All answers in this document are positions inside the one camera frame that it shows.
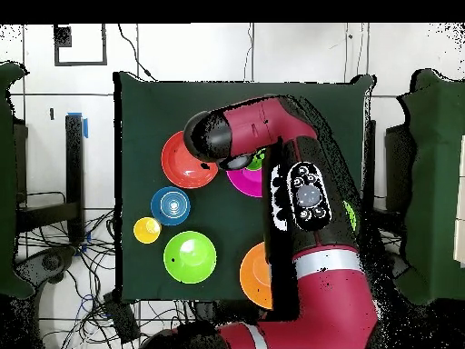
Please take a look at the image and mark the pink plastic bowl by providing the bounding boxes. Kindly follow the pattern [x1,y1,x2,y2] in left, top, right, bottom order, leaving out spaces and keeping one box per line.
[225,167,263,198]

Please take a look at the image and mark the small green plastic bowl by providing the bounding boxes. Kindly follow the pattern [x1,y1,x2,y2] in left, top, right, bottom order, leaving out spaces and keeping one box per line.
[246,147,267,171]

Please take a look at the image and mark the red plastic bowl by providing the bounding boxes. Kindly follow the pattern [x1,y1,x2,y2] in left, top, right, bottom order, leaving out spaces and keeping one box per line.
[161,130,219,189]

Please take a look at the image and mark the blue plastic bowl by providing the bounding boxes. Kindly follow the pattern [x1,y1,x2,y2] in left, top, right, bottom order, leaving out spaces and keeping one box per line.
[150,185,192,227]

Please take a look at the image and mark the large green plastic bowl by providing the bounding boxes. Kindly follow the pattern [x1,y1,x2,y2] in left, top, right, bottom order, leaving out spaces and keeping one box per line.
[342,200,358,232]
[163,230,218,285]

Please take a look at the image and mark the large orange plastic bowl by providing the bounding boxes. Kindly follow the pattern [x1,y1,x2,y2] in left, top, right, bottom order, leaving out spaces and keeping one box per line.
[239,241,273,311]

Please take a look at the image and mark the yellow plastic cup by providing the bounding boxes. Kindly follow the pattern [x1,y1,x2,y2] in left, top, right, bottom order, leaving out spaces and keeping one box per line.
[133,216,163,244]

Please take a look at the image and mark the dark green table cloth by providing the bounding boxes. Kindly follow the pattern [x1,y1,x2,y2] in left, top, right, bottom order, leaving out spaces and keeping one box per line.
[113,70,377,303]

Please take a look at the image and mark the black metal stand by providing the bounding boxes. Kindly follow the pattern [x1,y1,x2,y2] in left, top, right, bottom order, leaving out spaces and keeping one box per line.
[362,118,378,252]
[14,113,88,244]

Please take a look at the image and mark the black chair base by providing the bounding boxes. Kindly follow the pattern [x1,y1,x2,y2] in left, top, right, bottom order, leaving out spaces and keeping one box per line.
[15,244,79,292]

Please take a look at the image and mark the green cloth side table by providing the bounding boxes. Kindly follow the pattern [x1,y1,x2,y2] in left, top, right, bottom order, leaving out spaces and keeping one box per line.
[395,67,465,307]
[0,60,35,300]

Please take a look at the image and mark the white box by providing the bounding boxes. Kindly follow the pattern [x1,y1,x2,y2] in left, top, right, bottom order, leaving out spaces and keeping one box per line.
[452,134,465,269]

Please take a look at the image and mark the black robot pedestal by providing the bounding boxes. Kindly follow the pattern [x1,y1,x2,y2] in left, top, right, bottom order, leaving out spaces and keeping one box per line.
[192,300,270,328]

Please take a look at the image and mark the black square floor frame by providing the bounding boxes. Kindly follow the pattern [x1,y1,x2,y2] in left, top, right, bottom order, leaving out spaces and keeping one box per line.
[53,23,108,67]

